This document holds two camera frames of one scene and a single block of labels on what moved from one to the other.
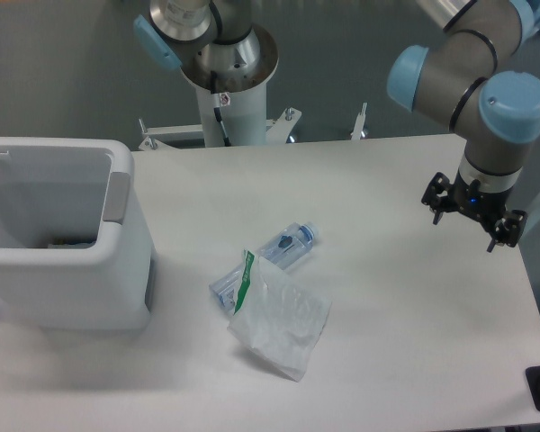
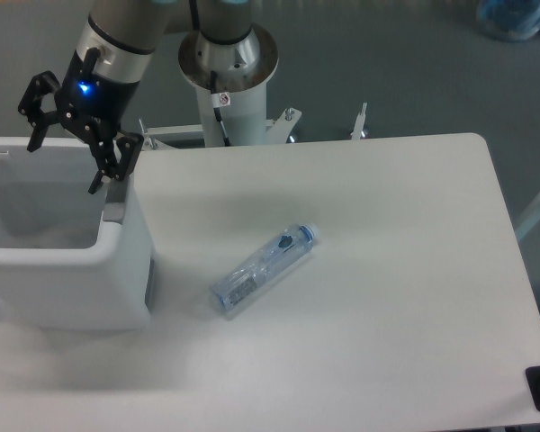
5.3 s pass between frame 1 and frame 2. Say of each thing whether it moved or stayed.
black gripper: moved
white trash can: stayed
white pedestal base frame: stayed
